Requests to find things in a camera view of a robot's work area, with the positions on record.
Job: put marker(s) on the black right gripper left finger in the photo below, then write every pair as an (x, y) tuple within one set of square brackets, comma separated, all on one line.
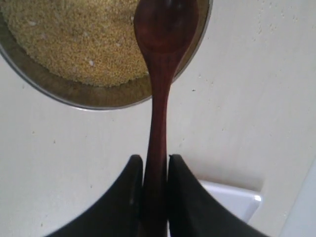
[(116, 212)]

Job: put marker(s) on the steel bowl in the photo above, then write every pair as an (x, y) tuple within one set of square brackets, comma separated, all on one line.
[(73, 93)]

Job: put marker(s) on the yellow millet grains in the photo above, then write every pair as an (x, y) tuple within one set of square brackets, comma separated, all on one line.
[(90, 41)]

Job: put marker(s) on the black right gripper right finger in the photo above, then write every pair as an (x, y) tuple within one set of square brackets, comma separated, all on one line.
[(192, 212)]

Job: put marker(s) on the white plastic tray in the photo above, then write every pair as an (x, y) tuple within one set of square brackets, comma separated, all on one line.
[(241, 202)]

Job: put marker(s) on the dark red wooden spoon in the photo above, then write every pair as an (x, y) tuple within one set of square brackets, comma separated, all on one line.
[(164, 30)]

